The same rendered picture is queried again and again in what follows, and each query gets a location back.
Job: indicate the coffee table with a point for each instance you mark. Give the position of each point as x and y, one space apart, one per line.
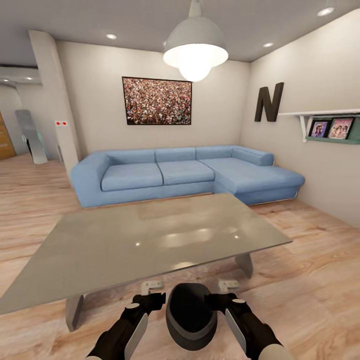
96 249

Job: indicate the decorative sign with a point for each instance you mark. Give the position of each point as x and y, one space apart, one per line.
271 107

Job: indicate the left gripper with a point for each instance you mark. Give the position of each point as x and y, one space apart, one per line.
155 300

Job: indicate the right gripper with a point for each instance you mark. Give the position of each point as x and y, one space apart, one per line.
215 300

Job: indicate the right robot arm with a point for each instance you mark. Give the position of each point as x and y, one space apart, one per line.
257 340

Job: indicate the cauldron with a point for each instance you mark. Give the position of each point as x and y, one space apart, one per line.
191 323

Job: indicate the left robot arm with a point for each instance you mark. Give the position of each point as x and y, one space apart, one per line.
120 342

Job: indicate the sofa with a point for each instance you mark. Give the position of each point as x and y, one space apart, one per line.
109 178

